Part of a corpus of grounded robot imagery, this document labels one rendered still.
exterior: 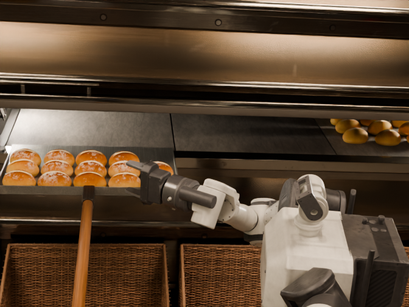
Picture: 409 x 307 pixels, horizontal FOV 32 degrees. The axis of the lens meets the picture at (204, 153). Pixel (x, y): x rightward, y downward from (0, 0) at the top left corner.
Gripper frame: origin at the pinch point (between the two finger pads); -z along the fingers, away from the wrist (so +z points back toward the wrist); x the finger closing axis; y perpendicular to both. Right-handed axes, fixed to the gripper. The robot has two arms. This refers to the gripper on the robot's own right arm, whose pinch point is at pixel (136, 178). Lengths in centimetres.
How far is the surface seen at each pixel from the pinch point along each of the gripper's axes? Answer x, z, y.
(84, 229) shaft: -10.3, -5.6, 15.6
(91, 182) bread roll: -10.1, -20.5, -7.0
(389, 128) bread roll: -11, 41, -113
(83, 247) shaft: -10.2, -0.4, 23.1
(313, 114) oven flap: 9, 29, -56
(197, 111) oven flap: 8.6, -1.4, -35.5
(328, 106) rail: 11, 33, -59
